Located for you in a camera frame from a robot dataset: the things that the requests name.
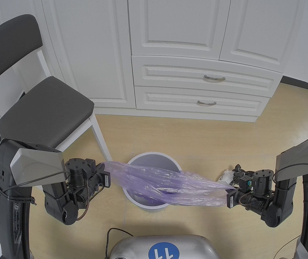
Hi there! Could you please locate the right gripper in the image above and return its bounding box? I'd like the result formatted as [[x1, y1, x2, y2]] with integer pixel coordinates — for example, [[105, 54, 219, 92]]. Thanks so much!
[[226, 187, 252, 210]]

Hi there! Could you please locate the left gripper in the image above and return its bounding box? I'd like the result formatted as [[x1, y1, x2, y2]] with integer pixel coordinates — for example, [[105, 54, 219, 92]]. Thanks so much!
[[86, 163, 111, 197]]

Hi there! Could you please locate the purple plastic bag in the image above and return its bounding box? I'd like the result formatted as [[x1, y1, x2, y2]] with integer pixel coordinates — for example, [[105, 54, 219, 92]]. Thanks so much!
[[101, 161, 237, 208]]

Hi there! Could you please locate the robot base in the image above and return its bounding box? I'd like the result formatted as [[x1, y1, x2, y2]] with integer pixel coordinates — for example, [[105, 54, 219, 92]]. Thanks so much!
[[110, 235, 222, 259]]

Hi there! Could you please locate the crumpled black plastic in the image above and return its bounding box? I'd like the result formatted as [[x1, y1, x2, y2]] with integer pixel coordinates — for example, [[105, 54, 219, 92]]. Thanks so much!
[[232, 164, 252, 186]]

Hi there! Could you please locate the white trash bin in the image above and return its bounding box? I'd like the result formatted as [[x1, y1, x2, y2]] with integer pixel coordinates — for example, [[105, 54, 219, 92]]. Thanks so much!
[[121, 152, 183, 213]]

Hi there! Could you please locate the crumpled white paper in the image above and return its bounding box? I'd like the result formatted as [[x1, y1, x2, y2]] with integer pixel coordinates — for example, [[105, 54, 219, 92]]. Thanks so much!
[[219, 169, 235, 184]]

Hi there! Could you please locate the white chair with grey seat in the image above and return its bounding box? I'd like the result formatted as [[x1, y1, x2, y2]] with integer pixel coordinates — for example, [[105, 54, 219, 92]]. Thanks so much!
[[0, 14, 114, 162]]

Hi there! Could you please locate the white wardrobe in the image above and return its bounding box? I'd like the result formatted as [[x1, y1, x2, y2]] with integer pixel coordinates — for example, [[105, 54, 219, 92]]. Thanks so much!
[[35, 0, 307, 123]]

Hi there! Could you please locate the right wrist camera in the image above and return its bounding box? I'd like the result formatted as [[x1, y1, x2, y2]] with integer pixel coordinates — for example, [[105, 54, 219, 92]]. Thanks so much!
[[239, 175, 253, 191]]

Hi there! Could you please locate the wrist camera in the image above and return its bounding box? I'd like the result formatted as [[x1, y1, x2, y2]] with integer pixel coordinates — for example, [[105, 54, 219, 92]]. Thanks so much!
[[86, 158, 96, 175], [239, 175, 253, 191]]

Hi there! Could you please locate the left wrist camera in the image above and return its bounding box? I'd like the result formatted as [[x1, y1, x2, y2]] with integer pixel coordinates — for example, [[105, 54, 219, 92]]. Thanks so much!
[[86, 158, 96, 175]]

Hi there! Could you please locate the black cable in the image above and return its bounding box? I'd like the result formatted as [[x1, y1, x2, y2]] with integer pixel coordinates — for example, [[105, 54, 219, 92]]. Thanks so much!
[[105, 227, 134, 257]]

